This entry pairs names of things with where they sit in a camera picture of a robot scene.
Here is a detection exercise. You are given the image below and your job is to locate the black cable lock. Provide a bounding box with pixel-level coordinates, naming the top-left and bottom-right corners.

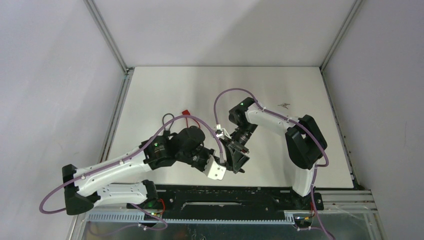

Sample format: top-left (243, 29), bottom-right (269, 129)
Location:
top-left (161, 113), bottom-right (175, 136)

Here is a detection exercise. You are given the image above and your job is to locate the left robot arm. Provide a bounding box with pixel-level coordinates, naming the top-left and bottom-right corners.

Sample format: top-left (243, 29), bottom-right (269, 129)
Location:
top-left (61, 126), bottom-right (233, 216)

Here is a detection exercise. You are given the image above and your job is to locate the purple cable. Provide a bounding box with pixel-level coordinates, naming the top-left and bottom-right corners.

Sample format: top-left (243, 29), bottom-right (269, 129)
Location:
top-left (39, 114), bottom-right (227, 231)
top-left (213, 87), bottom-right (335, 240)

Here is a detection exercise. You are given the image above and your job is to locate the red cable lock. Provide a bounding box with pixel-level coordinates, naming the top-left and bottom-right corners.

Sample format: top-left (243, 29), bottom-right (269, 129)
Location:
top-left (181, 109), bottom-right (201, 129)

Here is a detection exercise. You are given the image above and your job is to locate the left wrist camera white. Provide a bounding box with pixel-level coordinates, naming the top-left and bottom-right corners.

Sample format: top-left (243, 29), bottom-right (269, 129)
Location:
top-left (203, 155), bottom-right (227, 181)

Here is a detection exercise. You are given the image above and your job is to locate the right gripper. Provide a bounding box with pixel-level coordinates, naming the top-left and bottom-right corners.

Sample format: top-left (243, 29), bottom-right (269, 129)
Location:
top-left (219, 122), bottom-right (258, 173)

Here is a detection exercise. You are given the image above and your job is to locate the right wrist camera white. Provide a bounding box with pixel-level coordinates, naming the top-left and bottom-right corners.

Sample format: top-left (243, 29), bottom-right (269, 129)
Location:
top-left (214, 124), bottom-right (231, 139)

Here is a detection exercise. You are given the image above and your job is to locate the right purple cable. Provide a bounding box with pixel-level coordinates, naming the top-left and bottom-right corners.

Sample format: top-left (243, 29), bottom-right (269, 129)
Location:
top-left (213, 87), bottom-right (335, 240)

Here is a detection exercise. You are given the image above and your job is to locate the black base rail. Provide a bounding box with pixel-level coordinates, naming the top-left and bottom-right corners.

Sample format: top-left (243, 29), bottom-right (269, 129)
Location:
top-left (139, 184), bottom-right (324, 222)

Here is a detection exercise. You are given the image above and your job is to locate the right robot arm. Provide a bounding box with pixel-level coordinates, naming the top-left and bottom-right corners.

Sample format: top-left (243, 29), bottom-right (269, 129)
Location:
top-left (220, 97), bottom-right (328, 209)

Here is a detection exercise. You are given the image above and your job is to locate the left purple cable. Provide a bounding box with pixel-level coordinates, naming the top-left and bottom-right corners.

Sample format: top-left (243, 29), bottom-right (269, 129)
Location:
top-left (39, 114), bottom-right (227, 231)

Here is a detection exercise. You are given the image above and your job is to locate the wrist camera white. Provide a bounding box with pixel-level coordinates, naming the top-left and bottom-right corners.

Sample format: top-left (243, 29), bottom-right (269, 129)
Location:
top-left (214, 124), bottom-right (231, 139)
top-left (203, 155), bottom-right (227, 181)

